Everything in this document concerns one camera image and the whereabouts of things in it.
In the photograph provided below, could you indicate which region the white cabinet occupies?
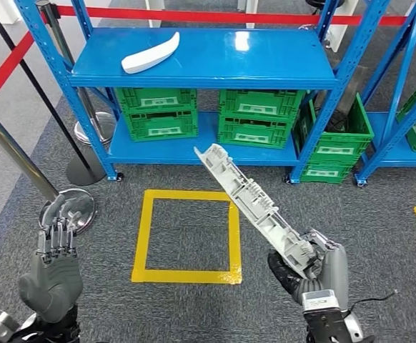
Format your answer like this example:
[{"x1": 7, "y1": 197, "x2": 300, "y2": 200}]
[{"x1": 327, "y1": 0, "x2": 359, "y2": 53}]

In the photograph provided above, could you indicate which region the blue metal shelf rack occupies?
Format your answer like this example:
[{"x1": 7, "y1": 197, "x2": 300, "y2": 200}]
[
  {"x1": 12, "y1": 0, "x2": 392, "y2": 186},
  {"x1": 355, "y1": 0, "x2": 416, "y2": 187}
]

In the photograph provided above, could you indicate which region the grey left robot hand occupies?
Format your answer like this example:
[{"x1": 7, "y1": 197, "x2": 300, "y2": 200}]
[{"x1": 18, "y1": 194, "x2": 83, "y2": 324}]

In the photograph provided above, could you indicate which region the green open plastic crate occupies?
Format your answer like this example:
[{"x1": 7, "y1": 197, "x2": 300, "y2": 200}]
[{"x1": 293, "y1": 93, "x2": 375, "y2": 166}]

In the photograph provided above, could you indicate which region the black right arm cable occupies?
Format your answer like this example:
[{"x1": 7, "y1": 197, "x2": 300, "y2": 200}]
[{"x1": 347, "y1": 289, "x2": 398, "y2": 314}]

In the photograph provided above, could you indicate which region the white curved plastic part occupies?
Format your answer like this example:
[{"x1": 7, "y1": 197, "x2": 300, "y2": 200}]
[{"x1": 120, "y1": 31, "x2": 181, "y2": 75}]

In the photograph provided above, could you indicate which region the short red barrier belt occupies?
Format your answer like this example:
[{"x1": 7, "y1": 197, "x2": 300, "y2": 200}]
[{"x1": 0, "y1": 30, "x2": 35, "y2": 107}]

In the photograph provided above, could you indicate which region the black stanchion with black base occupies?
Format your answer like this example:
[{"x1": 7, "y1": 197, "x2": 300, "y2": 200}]
[{"x1": 0, "y1": 4, "x2": 107, "y2": 187}]

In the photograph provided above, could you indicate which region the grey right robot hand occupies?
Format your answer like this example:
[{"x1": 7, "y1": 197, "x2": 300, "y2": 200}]
[{"x1": 268, "y1": 229, "x2": 350, "y2": 311}]

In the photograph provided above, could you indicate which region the grey plastic wheel hubcap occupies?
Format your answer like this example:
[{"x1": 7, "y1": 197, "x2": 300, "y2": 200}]
[{"x1": 194, "y1": 143, "x2": 318, "y2": 280}]

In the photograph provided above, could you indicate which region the green folded plastic crate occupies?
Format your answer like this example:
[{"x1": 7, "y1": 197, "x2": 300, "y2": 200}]
[
  {"x1": 124, "y1": 109, "x2": 199, "y2": 142},
  {"x1": 114, "y1": 87, "x2": 197, "y2": 114},
  {"x1": 218, "y1": 89, "x2": 305, "y2": 119},
  {"x1": 299, "y1": 161, "x2": 355, "y2": 184},
  {"x1": 217, "y1": 114, "x2": 298, "y2": 150}
]

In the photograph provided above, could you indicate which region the dark olive floor mat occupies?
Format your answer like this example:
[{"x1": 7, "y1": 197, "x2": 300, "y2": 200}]
[{"x1": 336, "y1": 64, "x2": 370, "y2": 117}]

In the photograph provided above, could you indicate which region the black cable bundle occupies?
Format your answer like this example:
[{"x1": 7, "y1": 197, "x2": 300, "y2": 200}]
[{"x1": 322, "y1": 111, "x2": 350, "y2": 136}]

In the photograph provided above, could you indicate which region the long red barrier belt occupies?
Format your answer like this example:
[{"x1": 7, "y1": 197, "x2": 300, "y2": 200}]
[{"x1": 56, "y1": 5, "x2": 416, "y2": 27}]

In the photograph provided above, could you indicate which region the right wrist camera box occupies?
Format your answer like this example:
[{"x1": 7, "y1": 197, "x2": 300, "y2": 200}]
[{"x1": 302, "y1": 289, "x2": 354, "y2": 343}]

